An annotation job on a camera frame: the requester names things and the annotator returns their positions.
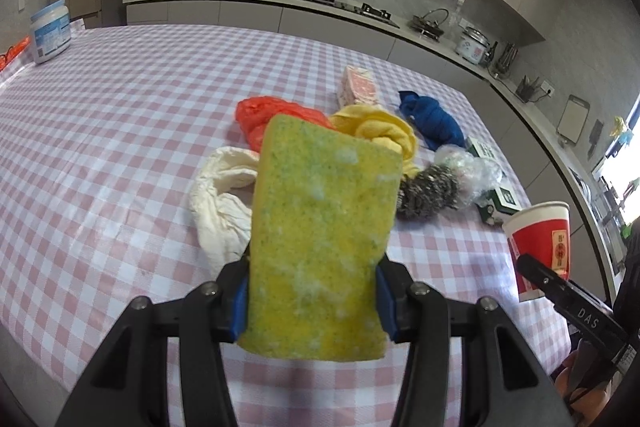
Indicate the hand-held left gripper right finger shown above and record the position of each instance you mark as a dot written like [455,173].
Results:
[386,307]

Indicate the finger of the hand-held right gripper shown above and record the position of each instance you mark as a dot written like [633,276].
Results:
[537,274]

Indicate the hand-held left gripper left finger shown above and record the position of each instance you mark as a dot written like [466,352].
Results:
[241,312]

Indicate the red paper cup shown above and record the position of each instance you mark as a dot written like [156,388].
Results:
[535,242]

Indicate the green and white box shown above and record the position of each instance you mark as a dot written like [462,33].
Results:
[507,199]
[482,149]

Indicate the yellow green sponge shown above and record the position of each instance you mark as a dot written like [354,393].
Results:
[320,232]

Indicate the white cloth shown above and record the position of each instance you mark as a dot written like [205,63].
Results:
[220,212]

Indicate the steel wool scrubber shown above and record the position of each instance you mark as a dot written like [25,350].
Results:
[425,194]

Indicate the clear plastic bag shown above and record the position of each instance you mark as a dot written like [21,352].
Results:
[475,172]

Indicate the yellow cloth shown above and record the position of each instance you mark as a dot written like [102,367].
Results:
[380,124]

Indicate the blue cloth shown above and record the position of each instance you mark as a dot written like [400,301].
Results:
[435,122]

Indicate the red plastic bag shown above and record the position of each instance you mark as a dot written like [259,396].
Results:
[260,114]

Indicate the pink patterned carton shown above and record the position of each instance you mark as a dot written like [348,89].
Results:
[357,87]

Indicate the person's right hand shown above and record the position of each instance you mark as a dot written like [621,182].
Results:
[567,372]

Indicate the black cleaver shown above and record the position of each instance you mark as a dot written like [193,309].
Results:
[595,137]

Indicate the white cutting board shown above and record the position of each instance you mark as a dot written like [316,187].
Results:
[572,119]

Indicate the yellow and blue gloves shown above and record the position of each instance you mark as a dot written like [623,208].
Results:
[619,132]

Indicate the black utensil holder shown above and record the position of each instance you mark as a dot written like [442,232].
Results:
[526,92]

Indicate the pink checked tablecloth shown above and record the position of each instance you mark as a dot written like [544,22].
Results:
[125,132]

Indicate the metal utensil rack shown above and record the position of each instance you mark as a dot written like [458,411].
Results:
[505,59]

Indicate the dark glass bottle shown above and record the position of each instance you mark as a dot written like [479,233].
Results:
[492,54]

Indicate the white rice cooker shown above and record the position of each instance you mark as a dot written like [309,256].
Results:
[472,47]

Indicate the black gas stove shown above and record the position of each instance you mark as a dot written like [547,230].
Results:
[360,12]

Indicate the beige base cabinets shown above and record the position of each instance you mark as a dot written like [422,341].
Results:
[225,14]

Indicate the white tub with blue label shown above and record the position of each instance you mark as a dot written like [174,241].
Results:
[50,32]

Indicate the orange packet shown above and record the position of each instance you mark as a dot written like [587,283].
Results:
[15,49]

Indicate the white wall socket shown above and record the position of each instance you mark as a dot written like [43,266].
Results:
[548,88]

